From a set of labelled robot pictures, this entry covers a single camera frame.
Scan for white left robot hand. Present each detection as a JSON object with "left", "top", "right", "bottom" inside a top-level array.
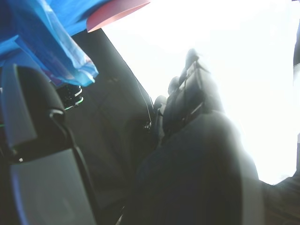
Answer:
[{"left": 0, "top": 48, "right": 267, "bottom": 225}]

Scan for blue snack packet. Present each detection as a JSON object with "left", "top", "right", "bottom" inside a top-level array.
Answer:
[{"left": 30, "top": 0, "right": 99, "bottom": 86}]

